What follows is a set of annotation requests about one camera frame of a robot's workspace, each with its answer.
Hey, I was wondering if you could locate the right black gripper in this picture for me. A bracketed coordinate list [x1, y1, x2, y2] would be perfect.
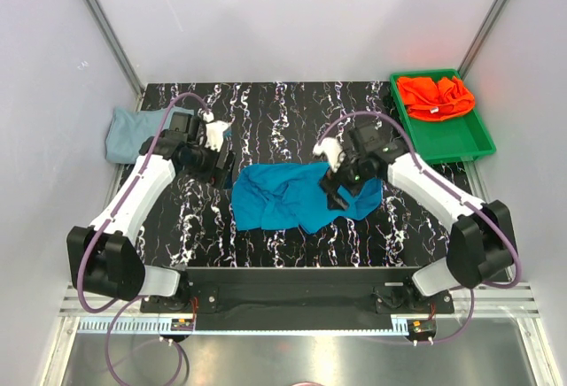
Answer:
[317, 149, 370, 212]

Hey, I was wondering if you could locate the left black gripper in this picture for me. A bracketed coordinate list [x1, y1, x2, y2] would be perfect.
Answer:
[182, 138, 237, 190]

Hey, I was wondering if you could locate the teal blue t shirt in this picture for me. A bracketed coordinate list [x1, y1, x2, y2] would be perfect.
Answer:
[231, 162, 383, 234]

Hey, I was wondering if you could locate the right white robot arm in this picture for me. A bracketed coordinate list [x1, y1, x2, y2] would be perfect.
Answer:
[313, 124, 518, 313]

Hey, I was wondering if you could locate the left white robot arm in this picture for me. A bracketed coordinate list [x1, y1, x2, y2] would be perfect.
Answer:
[66, 112, 236, 313]

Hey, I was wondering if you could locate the black marble pattern mat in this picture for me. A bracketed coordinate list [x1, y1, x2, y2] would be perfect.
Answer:
[136, 81, 449, 268]

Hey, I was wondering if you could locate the folded grey-blue t shirt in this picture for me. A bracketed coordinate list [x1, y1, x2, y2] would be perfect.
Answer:
[105, 108, 167, 165]

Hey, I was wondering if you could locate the green plastic bin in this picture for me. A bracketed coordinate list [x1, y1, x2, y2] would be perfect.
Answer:
[390, 68, 496, 165]

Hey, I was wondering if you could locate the orange t shirt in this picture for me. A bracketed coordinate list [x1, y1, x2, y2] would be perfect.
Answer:
[395, 76, 476, 122]

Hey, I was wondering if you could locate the left black connector box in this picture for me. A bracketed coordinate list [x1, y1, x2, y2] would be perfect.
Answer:
[170, 315, 196, 332]

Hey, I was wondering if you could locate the black connector box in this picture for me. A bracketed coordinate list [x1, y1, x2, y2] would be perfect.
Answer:
[407, 318, 437, 342]
[170, 315, 196, 332]

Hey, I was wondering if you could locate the right black connector box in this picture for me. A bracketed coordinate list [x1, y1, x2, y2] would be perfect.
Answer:
[407, 318, 437, 342]

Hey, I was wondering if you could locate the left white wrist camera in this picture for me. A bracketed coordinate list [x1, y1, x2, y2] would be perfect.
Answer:
[198, 112, 231, 152]

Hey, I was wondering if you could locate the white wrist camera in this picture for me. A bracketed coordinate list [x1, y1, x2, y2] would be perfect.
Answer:
[198, 112, 231, 152]
[313, 137, 345, 173]

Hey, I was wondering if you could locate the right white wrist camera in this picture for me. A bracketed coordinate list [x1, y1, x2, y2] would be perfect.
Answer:
[313, 137, 345, 173]

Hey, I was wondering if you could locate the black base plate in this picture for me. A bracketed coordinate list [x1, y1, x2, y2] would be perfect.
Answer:
[141, 267, 454, 336]

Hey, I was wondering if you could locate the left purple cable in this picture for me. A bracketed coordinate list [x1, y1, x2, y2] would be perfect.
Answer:
[75, 91, 214, 383]

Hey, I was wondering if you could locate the purple cable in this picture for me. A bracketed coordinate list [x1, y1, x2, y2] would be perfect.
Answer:
[319, 110, 519, 346]
[75, 91, 214, 383]

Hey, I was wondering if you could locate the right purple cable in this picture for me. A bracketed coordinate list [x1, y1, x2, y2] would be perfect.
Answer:
[319, 110, 519, 346]

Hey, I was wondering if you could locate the aluminium rail frame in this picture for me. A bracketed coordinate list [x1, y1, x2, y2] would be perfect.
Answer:
[44, 287, 563, 385]

